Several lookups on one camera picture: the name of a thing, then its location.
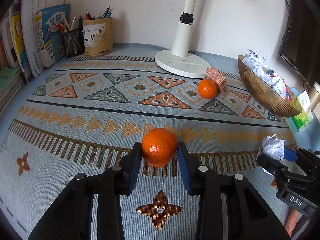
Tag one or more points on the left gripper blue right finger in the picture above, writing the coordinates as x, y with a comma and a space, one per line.
184, 162

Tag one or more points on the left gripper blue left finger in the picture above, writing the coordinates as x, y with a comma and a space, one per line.
134, 163

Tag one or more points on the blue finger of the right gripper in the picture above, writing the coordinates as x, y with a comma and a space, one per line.
269, 165
290, 155

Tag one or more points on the paper ball small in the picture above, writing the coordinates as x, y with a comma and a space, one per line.
273, 147

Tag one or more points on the orange mandarin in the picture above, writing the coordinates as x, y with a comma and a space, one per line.
159, 146
207, 89

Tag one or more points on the red snack bag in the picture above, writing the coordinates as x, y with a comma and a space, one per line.
288, 95

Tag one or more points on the large paper pile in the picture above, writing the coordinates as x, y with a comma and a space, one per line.
258, 65

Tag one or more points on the person's right hand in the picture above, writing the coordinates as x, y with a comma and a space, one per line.
291, 222

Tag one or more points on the green tissue pack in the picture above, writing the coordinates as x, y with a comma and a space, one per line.
303, 120

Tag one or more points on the patterned woven table mat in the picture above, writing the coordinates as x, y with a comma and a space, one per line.
84, 114

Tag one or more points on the gold ribbed bowl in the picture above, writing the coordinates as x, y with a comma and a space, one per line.
265, 95

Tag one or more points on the pink small box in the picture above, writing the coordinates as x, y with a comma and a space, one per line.
218, 79

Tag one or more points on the white desk lamp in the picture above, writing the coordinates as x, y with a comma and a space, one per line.
178, 60

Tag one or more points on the black monitor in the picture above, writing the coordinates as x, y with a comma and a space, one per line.
300, 43

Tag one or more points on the black mesh pen holder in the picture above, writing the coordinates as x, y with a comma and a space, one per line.
74, 42

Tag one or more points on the wooden pen holder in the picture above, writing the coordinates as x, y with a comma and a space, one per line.
98, 36

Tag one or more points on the yellow book stack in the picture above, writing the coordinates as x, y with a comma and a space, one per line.
12, 32

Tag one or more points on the blue cover workbook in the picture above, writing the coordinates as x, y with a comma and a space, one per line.
50, 26

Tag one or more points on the white worksheet book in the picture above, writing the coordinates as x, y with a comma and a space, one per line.
28, 17

